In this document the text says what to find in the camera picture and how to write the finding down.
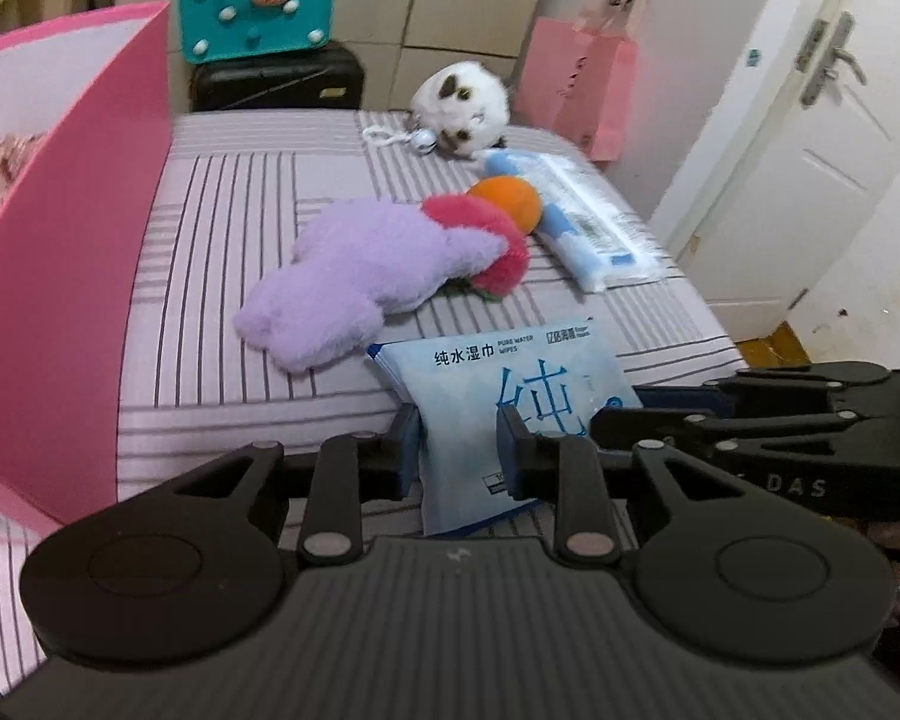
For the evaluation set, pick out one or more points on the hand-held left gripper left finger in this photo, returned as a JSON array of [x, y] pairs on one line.
[[411, 450]]

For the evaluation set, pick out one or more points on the pink box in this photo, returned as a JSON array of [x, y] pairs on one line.
[[67, 277]]

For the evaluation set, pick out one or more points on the white door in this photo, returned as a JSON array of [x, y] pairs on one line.
[[795, 165]]

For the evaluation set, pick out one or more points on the small blue sticker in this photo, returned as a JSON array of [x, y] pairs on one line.
[[754, 57]]

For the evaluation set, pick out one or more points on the striped bed sheet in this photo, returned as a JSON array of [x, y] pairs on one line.
[[232, 180]]

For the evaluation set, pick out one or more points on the beige wardrobe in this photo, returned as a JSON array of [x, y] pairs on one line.
[[457, 0]]

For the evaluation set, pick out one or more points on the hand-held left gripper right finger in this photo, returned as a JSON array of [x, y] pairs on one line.
[[506, 457]]

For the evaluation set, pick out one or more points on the pale blue wet wipes pack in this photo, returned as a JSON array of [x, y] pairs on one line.
[[457, 390]]

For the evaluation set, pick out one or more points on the pink plush ball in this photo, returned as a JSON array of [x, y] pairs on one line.
[[465, 211]]

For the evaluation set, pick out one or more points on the teal tote bag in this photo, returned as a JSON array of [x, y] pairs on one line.
[[217, 7]]

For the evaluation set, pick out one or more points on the orange plush ball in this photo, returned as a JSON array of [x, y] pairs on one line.
[[510, 199]]

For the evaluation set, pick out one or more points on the purple plush toy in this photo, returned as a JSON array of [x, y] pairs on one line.
[[360, 262]]

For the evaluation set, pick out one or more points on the black suitcase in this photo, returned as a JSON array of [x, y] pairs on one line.
[[270, 82]]

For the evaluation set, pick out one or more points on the white round plush toy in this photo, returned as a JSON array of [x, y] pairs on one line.
[[457, 97]]

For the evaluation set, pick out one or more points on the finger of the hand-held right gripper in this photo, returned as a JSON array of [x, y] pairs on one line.
[[645, 426], [675, 395]]

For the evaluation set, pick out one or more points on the blue white tissue pack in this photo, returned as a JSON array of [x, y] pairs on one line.
[[592, 217]]

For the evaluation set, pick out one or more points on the pink paper bag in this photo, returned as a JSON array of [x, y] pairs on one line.
[[600, 90]]

